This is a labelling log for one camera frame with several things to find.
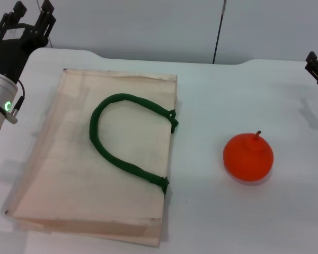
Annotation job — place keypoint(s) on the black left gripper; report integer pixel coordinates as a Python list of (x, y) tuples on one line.
[(8, 61)]

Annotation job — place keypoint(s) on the beige fabric handbag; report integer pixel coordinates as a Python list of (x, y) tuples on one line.
[(69, 164)]

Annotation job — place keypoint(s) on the black vertical pole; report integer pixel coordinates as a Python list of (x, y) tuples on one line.
[(217, 34)]

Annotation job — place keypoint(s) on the orange fruit with stem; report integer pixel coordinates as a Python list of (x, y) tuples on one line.
[(247, 158)]

